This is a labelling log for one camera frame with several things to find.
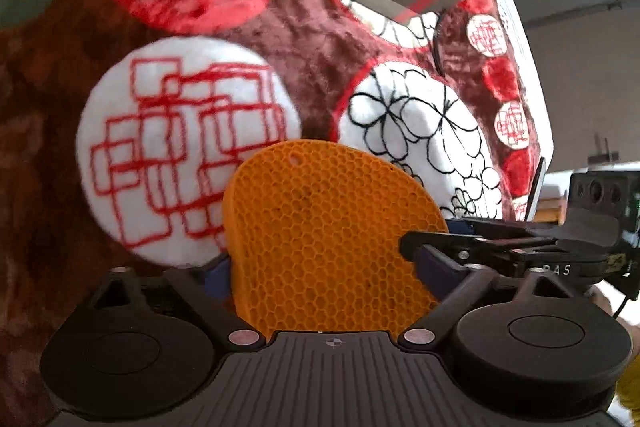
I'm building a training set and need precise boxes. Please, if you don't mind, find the red patterned fleece blanket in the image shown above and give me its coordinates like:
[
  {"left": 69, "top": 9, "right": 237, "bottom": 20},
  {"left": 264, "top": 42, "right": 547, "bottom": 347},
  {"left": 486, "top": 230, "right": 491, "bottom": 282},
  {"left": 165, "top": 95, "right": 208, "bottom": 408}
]
[{"left": 1, "top": 0, "right": 553, "bottom": 426}]

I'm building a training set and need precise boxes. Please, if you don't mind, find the orange honeycomb silicone mat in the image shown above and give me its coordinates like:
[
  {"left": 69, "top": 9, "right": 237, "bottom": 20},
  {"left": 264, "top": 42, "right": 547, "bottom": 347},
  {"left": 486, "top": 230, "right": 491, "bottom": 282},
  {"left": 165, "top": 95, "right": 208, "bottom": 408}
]
[{"left": 222, "top": 140, "right": 447, "bottom": 337}]

